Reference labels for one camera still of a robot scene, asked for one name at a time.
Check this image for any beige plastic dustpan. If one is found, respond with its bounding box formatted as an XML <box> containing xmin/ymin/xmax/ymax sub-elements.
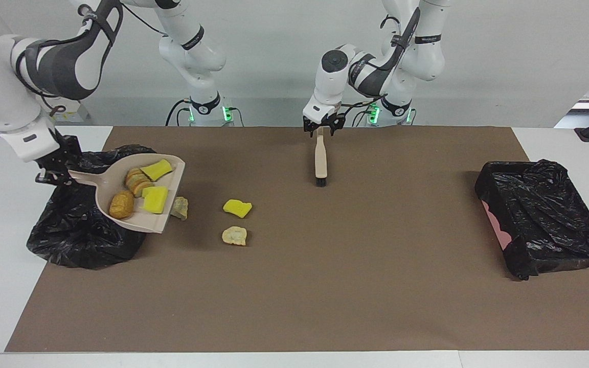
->
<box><xmin>67</xmin><ymin>154</ymin><xmax>186</xmax><ymax>234</ymax></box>

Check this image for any brown table mat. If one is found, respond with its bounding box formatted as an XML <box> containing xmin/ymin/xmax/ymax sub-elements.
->
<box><xmin>5</xmin><ymin>126</ymin><xmax>589</xmax><ymax>353</ymax></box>

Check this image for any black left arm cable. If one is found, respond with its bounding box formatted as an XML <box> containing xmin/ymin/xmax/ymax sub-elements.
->
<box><xmin>339</xmin><ymin>14</ymin><xmax>420</xmax><ymax>128</ymax></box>

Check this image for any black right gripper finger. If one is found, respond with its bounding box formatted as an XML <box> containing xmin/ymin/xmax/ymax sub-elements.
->
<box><xmin>35</xmin><ymin>171</ymin><xmax>75</xmax><ymax>186</ymax></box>

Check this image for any striped orange bread piece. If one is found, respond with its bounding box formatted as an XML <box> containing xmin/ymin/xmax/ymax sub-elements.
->
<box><xmin>125</xmin><ymin>168</ymin><xmax>155</xmax><ymax>198</ymax></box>

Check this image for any black trash bag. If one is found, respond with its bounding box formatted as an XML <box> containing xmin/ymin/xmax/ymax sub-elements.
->
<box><xmin>474</xmin><ymin>159</ymin><xmax>589</xmax><ymax>281</ymax></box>
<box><xmin>26</xmin><ymin>135</ymin><xmax>157</xmax><ymax>270</ymax></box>

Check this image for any beige hand brush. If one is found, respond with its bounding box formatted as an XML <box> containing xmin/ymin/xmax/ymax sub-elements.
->
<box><xmin>314</xmin><ymin>127</ymin><xmax>328</xmax><ymax>187</ymax></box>

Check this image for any yellow sponge wedge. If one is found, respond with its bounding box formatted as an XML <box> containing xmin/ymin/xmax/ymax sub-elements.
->
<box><xmin>223</xmin><ymin>199</ymin><xmax>253</xmax><ymax>219</ymax></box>

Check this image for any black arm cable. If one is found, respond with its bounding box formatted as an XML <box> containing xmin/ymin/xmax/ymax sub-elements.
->
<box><xmin>16</xmin><ymin>3</ymin><xmax>170</xmax><ymax>116</ymax></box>
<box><xmin>339</xmin><ymin>14</ymin><xmax>420</xmax><ymax>128</ymax></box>

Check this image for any white wall power strip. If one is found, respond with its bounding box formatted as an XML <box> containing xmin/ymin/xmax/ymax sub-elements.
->
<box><xmin>57</xmin><ymin>99</ymin><xmax>92</xmax><ymax>123</ymax></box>

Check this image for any pink bin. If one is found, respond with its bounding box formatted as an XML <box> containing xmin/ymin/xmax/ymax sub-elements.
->
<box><xmin>481</xmin><ymin>200</ymin><xmax>514</xmax><ymax>251</ymax></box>

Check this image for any pale round snack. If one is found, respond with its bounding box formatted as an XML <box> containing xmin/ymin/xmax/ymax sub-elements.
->
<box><xmin>221</xmin><ymin>226</ymin><xmax>248</xmax><ymax>246</ymax></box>

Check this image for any black base power cable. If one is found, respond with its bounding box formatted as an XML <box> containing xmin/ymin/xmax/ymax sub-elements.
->
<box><xmin>165</xmin><ymin>99</ymin><xmax>189</xmax><ymax>127</ymax></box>
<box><xmin>350</xmin><ymin>105</ymin><xmax>377</xmax><ymax>127</ymax></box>

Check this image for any brown bread roll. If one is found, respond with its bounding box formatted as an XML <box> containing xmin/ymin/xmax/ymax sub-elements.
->
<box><xmin>109</xmin><ymin>190</ymin><xmax>135</xmax><ymax>219</ymax></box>

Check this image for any yellow notched sponge block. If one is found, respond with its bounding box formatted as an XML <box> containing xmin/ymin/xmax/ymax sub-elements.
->
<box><xmin>142</xmin><ymin>186</ymin><xmax>169</xmax><ymax>214</ymax></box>

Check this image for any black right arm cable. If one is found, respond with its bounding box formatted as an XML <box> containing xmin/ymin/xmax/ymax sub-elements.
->
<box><xmin>16</xmin><ymin>3</ymin><xmax>170</xmax><ymax>116</ymax></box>

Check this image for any yellow waisted sponge piece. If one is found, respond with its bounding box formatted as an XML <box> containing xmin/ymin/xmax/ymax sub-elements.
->
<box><xmin>140</xmin><ymin>159</ymin><xmax>173</xmax><ymax>181</ymax></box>

